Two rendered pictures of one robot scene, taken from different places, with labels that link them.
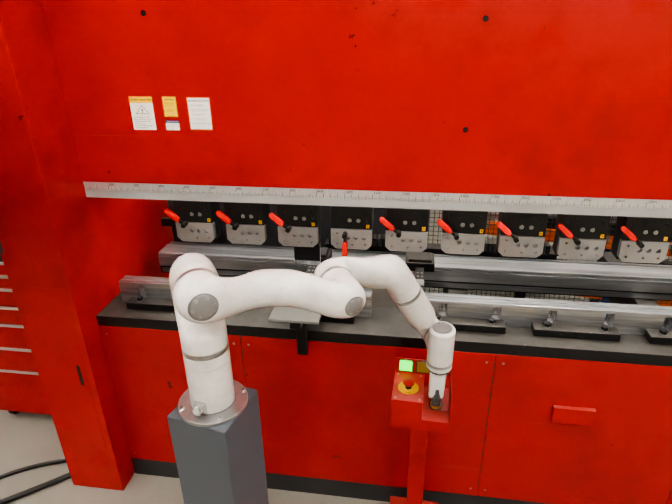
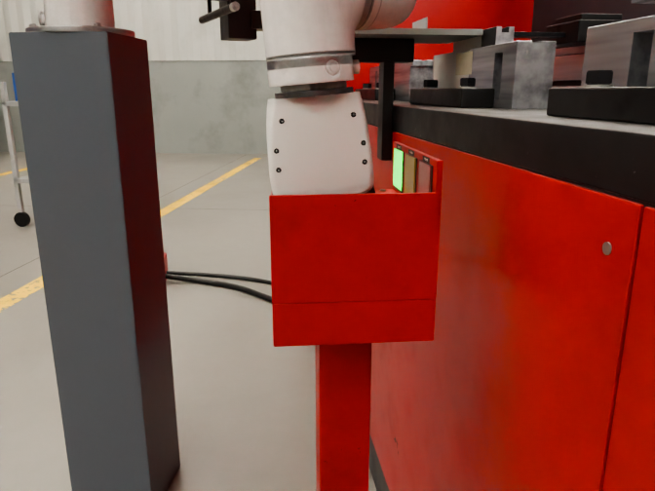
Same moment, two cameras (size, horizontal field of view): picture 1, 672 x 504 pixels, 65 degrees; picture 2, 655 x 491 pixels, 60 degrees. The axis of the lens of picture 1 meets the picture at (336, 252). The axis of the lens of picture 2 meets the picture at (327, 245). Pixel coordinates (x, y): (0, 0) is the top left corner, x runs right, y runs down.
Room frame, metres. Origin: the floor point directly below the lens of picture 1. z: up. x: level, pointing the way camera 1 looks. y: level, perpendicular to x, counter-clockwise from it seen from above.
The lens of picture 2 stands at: (1.28, -0.88, 0.90)
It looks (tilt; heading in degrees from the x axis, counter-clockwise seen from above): 15 degrees down; 74
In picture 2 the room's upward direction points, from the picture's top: straight up
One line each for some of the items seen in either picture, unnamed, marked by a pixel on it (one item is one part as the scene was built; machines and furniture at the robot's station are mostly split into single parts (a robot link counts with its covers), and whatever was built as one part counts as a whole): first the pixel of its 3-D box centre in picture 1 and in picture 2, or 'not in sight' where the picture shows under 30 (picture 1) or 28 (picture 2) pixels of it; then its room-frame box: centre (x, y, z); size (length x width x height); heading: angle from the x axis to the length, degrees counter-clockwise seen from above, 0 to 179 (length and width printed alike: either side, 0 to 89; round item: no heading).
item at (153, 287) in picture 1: (179, 291); (398, 82); (1.93, 0.65, 0.92); 0.50 x 0.06 x 0.10; 81
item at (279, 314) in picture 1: (301, 302); (393, 36); (1.70, 0.13, 1.00); 0.26 x 0.18 x 0.01; 171
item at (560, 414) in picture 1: (573, 415); not in sight; (1.53, -0.88, 0.58); 0.15 x 0.02 x 0.07; 81
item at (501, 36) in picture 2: not in sight; (481, 41); (1.84, 0.07, 0.98); 0.20 x 0.03 x 0.03; 81
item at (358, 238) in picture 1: (352, 224); not in sight; (1.81, -0.06, 1.26); 0.15 x 0.09 x 0.17; 81
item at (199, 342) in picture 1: (198, 301); not in sight; (1.18, 0.36, 1.30); 0.19 x 0.12 x 0.24; 21
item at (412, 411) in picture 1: (421, 394); (343, 231); (1.47, -0.29, 0.75); 0.20 x 0.16 x 0.18; 79
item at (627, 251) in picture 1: (641, 236); not in sight; (1.66, -1.05, 1.26); 0.15 x 0.09 x 0.17; 81
